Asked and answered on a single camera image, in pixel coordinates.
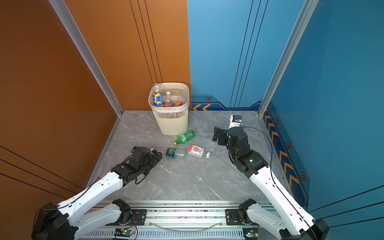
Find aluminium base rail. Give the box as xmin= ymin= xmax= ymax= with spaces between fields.
xmin=53 ymin=200 xmax=319 ymax=240

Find white red juice carton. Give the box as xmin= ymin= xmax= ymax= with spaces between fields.
xmin=188 ymin=145 xmax=211 ymax=159

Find cream slatted waste bin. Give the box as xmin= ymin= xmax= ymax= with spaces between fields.
xmin=148 ymin=83 xmax=191 ymax=136

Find small green bottle yellow cap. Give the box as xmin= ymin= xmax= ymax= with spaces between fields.
xmin=174 ymin=130 xmax=196 ymax=146

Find left aluminium frame post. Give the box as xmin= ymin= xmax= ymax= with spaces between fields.
xmin=49 ymin=0 xmax=123 ymax=118

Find right aluminium frame post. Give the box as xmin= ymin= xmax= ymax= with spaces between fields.
xmin=258 ymin=0 xmax=319 ymax=117

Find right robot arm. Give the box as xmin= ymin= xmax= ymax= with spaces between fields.
xmin=213 ymin=127 xmax=329 ymax=240

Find pepsi bottle blue cap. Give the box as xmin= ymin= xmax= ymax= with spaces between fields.
xmin=153 ymin=84 xmax=163 ymax=107

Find clear bottle dark green label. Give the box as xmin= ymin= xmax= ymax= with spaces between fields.
xmin=158 ymin=147 xmax=188 ymax=159

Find aluminium frame post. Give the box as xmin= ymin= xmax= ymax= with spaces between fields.
xmin=49 ymin=0 xmax=123 ymax=118
xmin=258 ymin=0 xmax=319 ymax=117

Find red green label bottle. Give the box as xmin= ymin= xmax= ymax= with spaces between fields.
xmin=163 ymin=92 xmax=174 ymax=108

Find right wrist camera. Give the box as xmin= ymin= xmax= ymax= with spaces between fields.
xmin=229 ymin=115 xmax=243 ymax=129

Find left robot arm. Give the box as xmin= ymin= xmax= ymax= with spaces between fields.
xmin=31 ymin=147 xmax=164 ymax=240

